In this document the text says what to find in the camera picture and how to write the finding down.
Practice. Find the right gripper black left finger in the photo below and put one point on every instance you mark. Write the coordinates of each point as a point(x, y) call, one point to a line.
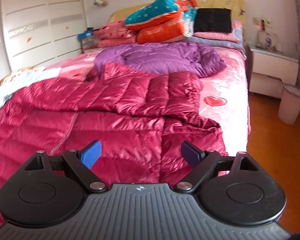
point(66, 173)

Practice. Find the yellow bed headboard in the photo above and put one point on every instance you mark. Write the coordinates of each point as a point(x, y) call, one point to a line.
point(237, 8)

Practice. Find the white sliding-door wardrobe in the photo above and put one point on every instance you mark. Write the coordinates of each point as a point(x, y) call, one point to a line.
point(41, 32)

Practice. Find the orange teal folded quilt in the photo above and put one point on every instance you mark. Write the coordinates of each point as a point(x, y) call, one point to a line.
point(163, 21)

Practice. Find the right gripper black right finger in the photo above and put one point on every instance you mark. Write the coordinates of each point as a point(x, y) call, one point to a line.
point(207, 165)

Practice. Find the wall hook ornament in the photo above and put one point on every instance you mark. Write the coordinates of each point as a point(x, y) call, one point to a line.
point(100, 3)

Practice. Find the pink folded quilt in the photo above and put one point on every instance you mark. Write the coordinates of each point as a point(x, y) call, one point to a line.
point(114, 34)

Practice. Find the purple down jacket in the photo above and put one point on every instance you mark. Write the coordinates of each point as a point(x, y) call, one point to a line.
point(163, 58)

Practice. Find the crimson red down jacket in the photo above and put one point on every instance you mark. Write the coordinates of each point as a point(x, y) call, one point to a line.
point(141, 119)

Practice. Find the pink purple pillow stack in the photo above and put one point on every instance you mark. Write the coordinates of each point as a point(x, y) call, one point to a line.
point(232, 40)

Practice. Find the pink heart-print bed sheet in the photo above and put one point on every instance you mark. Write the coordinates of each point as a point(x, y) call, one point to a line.
point(224, 97)

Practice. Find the black folded garment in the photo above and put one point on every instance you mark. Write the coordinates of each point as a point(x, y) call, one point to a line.
point(213, 20)

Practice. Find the blue box by wardrobe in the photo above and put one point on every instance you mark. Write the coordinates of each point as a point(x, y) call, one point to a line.
point(87, 40)

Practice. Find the white bedside table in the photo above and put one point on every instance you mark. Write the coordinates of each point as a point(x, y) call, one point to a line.
point(270, 71)

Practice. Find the floral yellow pillow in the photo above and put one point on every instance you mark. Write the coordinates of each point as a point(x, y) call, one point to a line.
point(20, 73)

